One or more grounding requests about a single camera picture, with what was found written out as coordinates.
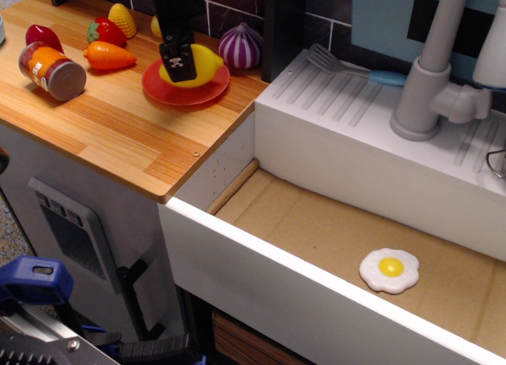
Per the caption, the yellow toy corn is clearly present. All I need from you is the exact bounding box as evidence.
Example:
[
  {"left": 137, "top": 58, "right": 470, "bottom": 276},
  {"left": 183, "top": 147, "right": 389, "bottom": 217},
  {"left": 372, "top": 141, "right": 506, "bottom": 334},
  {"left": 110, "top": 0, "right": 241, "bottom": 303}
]
[{"left": 108, "top": 3, "right": 137, "bottom": 39}]

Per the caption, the orange toy carrot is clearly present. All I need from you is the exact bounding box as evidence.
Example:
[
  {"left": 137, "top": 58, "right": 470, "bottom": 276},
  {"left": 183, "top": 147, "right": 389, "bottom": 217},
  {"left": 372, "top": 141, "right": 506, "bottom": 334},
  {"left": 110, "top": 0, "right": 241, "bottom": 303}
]
[{"left": 83, "top": 41, "right": 137, "bottom": 70}]

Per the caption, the yellow toy lemon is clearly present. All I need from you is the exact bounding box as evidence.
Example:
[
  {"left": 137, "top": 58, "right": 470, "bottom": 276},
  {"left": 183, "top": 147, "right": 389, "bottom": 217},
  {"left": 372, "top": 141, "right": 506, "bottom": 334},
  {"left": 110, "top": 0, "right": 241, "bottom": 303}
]
[{"left": 158, "top": 43, "right": 224, "bottom": 88}]

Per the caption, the black oven door handle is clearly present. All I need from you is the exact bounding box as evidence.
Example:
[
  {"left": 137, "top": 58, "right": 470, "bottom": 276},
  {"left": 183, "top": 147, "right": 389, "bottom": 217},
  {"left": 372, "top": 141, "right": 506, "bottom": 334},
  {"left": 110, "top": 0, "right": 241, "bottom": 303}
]
[{"left": 115, "top": 259, "right": 164, "bottom": 341}]

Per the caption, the red plastic plate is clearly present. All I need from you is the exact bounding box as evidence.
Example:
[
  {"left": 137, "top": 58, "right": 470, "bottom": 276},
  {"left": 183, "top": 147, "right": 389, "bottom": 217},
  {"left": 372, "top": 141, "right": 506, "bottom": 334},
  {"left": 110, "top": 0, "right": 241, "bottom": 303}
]
[{"left": 142, "top": 60, "right": 230, "bottom": 106}]

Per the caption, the grey blue toy spatula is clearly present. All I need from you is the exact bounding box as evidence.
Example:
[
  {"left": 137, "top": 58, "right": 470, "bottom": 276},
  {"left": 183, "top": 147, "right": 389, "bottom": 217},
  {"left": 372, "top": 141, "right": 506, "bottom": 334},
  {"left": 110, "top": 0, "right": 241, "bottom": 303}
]
[{"left": 307, "top": 43, "right": 407, "bottom": 86}]

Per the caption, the grey toy oven door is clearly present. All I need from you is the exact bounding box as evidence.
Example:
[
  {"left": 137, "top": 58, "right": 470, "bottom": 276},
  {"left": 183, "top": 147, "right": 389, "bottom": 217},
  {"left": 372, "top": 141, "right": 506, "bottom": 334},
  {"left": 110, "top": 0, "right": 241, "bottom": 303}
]
[{"left": 28, "top": 177, "right": 120, "bottom": 294}]

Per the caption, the blue clamp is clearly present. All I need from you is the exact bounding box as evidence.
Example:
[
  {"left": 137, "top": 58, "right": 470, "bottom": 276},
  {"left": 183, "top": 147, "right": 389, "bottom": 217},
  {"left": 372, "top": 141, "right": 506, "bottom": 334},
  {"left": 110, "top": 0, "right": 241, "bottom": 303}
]
[{"left": 1, "top": 255, "right": 74, "bottom": 307}]

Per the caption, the white toy sink unit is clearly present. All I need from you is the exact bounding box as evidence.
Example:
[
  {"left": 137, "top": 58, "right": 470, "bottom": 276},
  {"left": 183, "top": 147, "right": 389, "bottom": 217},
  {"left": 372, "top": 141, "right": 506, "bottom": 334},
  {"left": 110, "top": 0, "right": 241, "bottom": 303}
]
[{"left": 159, "top": 54, "right": 505, "bottom": 364}]

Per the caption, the purple striped toy onion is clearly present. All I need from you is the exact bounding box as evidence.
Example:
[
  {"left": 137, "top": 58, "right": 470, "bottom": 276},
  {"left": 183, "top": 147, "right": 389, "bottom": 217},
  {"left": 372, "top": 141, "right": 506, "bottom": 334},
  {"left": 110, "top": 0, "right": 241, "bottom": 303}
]
[{"left": 218, "top": 22, "right": 263, "bottom": 70}]

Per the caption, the red toy strawberry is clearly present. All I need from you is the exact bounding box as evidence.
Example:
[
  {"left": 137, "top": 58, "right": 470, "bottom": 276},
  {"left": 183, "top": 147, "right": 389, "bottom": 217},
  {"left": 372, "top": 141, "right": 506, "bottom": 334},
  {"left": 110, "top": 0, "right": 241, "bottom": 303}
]
[{"left": 86, "top": 17, "right": 127, "bottom": 47}]

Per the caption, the white bottle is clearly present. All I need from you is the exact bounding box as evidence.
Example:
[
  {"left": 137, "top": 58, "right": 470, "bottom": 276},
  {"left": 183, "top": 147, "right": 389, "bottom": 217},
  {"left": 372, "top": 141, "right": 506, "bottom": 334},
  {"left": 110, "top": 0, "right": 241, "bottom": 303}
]
[{"left": 473, "top": 0, "right": 505, "bottom": 91}]

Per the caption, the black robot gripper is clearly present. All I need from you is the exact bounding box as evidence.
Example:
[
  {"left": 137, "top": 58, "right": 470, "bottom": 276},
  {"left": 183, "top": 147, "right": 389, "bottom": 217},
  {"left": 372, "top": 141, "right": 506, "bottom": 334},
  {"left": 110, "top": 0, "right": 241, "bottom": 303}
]
[{"left": 153, "top": 0, "right": 206, "bottom": 83}]

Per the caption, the wooden toy kitchen counter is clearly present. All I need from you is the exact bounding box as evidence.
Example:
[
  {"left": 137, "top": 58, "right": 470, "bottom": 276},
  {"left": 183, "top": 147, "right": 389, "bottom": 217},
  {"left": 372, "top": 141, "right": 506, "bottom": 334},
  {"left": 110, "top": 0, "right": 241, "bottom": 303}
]
[{"left": 1, "top": 0, "right": 266, "bottom": 203}]

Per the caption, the toy fried egg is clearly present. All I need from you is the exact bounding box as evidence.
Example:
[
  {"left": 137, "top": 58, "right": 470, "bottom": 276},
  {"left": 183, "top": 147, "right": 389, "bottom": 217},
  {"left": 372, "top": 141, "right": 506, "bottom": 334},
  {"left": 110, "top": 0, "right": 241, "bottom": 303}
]
[{"left": 359, "top": 248, "right": 420, "bottom": 295}]

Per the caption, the grey toy faucet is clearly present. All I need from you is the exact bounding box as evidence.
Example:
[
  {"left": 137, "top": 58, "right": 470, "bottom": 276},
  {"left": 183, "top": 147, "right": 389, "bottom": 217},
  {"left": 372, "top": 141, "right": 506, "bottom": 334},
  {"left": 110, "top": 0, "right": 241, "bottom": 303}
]
[{"left": 390, "top": 0, "right": 492, "bottom": 141}]

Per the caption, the orange labelled toy can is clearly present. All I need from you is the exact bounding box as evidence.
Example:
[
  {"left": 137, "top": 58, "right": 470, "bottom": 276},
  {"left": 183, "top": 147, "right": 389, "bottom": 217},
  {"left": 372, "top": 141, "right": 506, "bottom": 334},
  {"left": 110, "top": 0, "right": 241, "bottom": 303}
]
[{"left": 18, "top": 41, "right": 87, "bottom": 102}]

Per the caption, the dark red toy pepper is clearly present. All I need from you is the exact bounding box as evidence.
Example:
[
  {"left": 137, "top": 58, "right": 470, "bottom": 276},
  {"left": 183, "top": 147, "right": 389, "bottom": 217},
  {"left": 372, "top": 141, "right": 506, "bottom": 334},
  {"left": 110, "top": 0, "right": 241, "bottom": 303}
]
[{"left": 25, "top": 24, "right": 64, "bottom": 54}]

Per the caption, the metal whisk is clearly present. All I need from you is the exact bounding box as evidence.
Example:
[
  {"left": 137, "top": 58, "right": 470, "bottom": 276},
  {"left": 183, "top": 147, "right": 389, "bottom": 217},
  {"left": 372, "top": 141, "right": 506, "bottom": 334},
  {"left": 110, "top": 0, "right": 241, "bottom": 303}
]
[{"left": 485, "top": 149, "right": 505, "bottom": 179}]

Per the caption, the yellow toy potato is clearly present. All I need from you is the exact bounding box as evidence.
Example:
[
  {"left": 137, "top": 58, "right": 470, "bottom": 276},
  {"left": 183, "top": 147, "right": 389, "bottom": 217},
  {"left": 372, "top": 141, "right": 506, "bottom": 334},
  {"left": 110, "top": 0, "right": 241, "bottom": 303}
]
[{"left": 150, "top": 16, "right": 162, "bottom": 38}]

